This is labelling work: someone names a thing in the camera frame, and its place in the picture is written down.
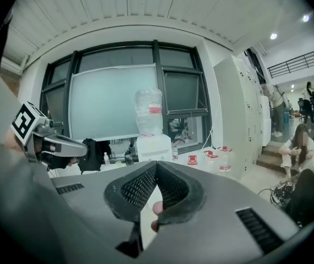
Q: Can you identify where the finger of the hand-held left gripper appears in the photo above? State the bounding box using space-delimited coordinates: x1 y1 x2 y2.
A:
43 134 89 158
48 155 78 171

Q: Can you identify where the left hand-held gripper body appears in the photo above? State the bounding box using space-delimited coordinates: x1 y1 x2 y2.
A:
10 101 62 171

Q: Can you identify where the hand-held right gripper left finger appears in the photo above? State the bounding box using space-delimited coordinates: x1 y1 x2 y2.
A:
51 160 158 264

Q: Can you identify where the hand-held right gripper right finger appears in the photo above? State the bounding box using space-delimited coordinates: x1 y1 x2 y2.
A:
144 161 301 264

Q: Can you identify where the white water dispenser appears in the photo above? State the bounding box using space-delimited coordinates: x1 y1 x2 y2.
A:
136 134 173 164

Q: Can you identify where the person's left forearm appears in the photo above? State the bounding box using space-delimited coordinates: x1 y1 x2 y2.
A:
0 47 91 264

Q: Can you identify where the big clear water bottle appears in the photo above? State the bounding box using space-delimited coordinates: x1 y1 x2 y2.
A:
218 146 233 174

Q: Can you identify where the large clear water jug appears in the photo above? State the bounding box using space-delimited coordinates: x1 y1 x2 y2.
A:
134 87 164 137

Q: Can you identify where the white locker cabinet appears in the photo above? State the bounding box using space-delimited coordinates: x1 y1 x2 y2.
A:
213 54 272 182

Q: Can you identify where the person's right hand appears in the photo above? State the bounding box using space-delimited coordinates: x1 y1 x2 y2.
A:
150 201 164 233

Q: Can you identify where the black bag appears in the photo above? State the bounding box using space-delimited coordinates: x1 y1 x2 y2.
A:
78 137 112 175

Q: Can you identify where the frosted white panel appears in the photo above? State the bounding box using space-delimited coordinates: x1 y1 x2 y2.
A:
69 64 158 142

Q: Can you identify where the black device on sill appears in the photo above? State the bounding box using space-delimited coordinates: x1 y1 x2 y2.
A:
124 144 139 166

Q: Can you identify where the black framed window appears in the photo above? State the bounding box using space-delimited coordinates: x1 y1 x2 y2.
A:
40 39 213 148

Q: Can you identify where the black metal railing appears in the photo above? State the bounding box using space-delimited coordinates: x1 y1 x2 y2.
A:
267 45 314 79

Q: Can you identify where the tangle of cables and device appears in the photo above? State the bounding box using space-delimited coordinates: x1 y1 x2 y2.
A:
257 181 296 206

